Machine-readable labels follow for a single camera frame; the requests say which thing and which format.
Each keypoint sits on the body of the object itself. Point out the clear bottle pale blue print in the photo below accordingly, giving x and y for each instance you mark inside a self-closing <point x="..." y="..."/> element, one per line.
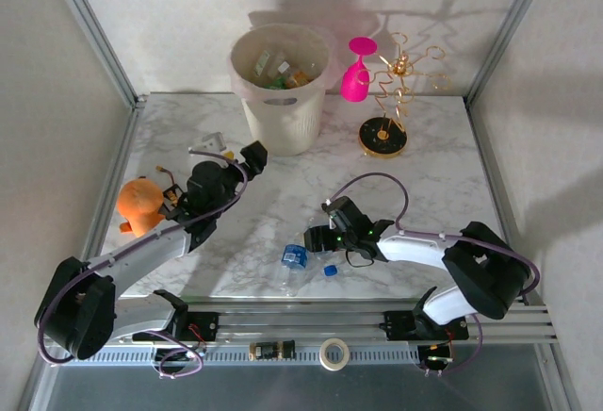
<point x="331" y="270"/>

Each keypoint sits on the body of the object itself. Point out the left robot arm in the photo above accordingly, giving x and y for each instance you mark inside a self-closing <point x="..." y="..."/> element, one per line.
<point x="141" y="253"/>

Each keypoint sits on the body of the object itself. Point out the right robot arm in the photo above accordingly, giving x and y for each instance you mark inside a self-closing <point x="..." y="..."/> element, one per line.
<point x="414" y="251"/>

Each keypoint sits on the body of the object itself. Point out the white ribbed plastic bin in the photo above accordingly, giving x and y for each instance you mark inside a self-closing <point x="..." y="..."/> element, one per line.
<point x="292" y="123"/>

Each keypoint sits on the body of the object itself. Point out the clear bottle bright blue label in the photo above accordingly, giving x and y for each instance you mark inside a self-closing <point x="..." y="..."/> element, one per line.
<point x="294" y="256"/>

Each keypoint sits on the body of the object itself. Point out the black device yellow markings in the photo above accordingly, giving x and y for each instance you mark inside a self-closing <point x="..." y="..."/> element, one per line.
<point x="172" y="196"/>

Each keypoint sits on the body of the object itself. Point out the orange plush toy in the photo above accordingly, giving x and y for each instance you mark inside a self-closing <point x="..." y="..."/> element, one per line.
<point x="139" y="201"/>

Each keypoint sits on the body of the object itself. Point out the masking tape roll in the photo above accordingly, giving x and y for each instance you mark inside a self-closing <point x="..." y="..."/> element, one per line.
<point x="322" y="355"/>

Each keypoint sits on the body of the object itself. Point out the black rectangular device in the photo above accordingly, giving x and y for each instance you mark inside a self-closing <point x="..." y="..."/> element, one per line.
<point x="271" y="350"/>

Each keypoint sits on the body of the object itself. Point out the pink plastic wine glass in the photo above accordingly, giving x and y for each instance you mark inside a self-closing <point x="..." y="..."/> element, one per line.
<point x="354" y="88"/>

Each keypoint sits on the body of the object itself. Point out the small circuit board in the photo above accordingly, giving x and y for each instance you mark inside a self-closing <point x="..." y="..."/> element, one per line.
<point x="435" y="356"/>

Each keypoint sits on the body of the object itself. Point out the grey metal panel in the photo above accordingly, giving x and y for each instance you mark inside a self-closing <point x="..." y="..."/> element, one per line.
<point x="282" y="392"/>

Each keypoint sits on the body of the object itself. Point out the aluminium frame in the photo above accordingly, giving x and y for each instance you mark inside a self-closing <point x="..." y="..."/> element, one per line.
<point x="306" y="326"/>

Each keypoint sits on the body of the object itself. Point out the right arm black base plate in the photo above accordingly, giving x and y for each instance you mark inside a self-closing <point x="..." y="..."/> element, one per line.
<point x="396" y="323"/>

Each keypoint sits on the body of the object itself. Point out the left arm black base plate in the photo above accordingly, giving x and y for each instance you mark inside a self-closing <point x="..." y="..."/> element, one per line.
<point x="207" y="326"/>

